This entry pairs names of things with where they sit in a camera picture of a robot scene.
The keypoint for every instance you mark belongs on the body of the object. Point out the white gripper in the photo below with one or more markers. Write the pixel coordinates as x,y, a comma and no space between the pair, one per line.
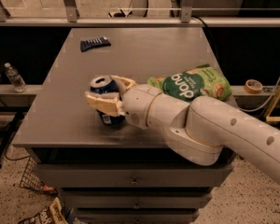
136,104

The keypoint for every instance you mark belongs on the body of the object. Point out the blue pepsi can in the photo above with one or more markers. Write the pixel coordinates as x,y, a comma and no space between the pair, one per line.
106,84

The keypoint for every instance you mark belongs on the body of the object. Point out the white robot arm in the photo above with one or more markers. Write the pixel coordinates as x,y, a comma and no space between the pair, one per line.
196,130

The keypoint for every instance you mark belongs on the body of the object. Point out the dark blue snack bar wrapper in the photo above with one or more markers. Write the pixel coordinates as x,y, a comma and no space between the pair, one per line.
94,43

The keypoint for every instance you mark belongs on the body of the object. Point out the green dang chips bag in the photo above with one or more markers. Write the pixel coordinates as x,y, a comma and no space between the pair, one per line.
203,80

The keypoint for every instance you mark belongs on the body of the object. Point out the grey drawer cabinet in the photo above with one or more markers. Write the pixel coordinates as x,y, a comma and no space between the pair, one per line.
117,174

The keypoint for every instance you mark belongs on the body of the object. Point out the clear plastic water bottle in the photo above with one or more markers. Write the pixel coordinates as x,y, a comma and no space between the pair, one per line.
15,78

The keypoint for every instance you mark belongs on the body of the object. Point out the black stand leg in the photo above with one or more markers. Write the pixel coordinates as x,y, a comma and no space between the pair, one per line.
12,127

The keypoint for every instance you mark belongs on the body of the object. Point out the roll of masking tape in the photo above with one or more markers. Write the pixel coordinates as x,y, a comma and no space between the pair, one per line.
253,86

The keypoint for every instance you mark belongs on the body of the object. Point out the brown snack bag on floor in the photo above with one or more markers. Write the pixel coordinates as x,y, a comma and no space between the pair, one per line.
49,215

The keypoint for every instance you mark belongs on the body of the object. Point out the grey metal railing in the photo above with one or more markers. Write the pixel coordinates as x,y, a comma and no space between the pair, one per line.
140,13

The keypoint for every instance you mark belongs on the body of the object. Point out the wire mesh basket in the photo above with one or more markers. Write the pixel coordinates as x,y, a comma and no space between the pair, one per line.
31,181

